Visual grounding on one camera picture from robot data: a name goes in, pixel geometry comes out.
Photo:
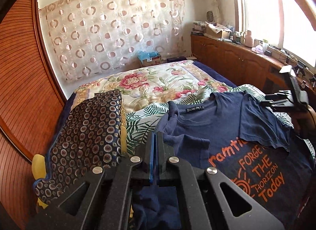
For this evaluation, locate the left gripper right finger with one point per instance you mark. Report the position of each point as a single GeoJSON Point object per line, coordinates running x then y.
{"type": "Point", "coordinates": [207, 199]}

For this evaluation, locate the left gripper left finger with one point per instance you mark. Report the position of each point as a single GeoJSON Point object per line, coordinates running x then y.
{"type": "Point", "coordinates": [102, 198]}

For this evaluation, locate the dark patterned folded quilt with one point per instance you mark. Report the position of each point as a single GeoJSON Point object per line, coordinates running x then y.
{"type": "Point", "coordinates": [92, 135]}

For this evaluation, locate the wooden slatted wardrobe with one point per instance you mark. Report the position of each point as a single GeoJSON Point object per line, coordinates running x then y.
{"type": "Point", "coordinates": [30, 107]}

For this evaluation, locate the navy blue printed t-shirt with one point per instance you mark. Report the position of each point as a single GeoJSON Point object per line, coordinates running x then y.
{"type": "Point", "coordinates": [232, 132]}

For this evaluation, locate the open cardboard box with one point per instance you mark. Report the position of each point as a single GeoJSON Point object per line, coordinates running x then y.
{"type": "Point", "coordinates": [217, 30]}

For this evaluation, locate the tissue box with blue bag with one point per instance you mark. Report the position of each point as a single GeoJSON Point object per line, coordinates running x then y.
{"type": "Point", "coordinates": [149, 58]}

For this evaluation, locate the circle pattern sheer curtain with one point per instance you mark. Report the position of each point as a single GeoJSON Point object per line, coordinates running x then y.
{"type": "Point", "coordinates": [88, 37]}

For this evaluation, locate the pink ceramic bottle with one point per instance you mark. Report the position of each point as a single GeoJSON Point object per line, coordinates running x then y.
{"type": "Point", "coordinates": [248, 39]}

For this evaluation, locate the navy blue blanket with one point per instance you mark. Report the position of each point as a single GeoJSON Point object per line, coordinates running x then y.
{"type": "Point", "coordinates": [215, 75]}

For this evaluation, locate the long wooden side cabinet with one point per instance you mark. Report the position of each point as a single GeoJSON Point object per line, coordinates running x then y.
{"type": "Point", "coordinates": [239, 64]}

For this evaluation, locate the right hand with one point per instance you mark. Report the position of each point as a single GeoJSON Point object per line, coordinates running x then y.
{"type": "Point", "coordinates": [304, 122]}

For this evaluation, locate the yellow pillow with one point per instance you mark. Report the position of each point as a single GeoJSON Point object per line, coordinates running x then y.
{"type": "Point", "coordinates": [38, 166]}

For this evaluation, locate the floral bedspread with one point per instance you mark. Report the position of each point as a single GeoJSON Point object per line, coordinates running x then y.
{"type": "Point", "coordinates": [154, 84]}

